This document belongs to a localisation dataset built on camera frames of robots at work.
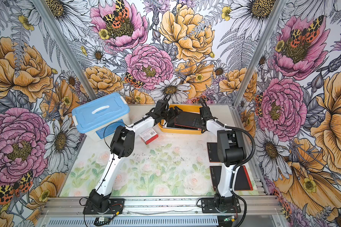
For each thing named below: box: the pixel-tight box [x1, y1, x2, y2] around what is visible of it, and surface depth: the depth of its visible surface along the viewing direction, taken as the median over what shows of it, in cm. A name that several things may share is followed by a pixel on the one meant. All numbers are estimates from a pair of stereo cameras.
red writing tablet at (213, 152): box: [206, 141, 221, 163], surface depth 96 cm
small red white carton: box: [139, 127, 159, 145], surface depth 101 cm
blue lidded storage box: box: [71, 92, 131, 142], surface depth 96 cm
